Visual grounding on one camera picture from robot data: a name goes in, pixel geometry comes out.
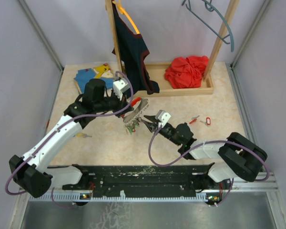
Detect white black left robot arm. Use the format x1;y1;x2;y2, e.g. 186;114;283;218
7;76;133;198

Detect navy tank top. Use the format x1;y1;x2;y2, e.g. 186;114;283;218
112;4;160;94

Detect red crumpled cloth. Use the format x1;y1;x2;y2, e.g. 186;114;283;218
164;56;209;89

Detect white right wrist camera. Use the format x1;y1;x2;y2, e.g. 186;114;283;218
155;110;171;128

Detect wooden clothes rack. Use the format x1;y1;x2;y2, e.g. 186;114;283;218
105;0;239;97

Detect metal key organizer red handle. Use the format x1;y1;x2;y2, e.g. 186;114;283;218
123;97;149;124

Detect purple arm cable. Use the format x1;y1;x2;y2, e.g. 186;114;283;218
4;70;134;196
148;125;270;182

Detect teal clothes hanger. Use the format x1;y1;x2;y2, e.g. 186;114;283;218
181;0;235;52

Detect keys with coloured tags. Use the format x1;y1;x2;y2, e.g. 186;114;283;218
125;119;140;135

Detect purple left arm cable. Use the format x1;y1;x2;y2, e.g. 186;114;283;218
4;70;134;196

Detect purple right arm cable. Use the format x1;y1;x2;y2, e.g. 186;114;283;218
148;125;270;182

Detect key with solid red tag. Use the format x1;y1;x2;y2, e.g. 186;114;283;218
189;115;200;124

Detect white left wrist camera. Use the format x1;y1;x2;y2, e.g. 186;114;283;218
113;78;130;101

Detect key with red white tag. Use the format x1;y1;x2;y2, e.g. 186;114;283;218
200;117;211;126

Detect orange clothes hanger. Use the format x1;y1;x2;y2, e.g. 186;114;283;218
112;0;140;34

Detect aluminium frame rail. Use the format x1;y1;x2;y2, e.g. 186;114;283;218
28;174;278;206

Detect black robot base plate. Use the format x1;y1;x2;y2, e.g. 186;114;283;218
62;165;231;198

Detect blue cartoon shirt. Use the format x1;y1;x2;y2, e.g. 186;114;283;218
74;63;114;94

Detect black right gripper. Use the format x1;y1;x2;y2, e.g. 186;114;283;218
142;115;182;146

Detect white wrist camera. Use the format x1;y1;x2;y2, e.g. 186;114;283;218
155;110;171;128
113;78;130;101

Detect key with yellow tag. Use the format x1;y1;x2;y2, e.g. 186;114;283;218
76;133;92;138

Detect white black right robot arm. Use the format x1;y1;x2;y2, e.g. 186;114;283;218
142;113;270;189

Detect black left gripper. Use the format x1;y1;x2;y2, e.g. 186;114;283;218
95;89;134;118

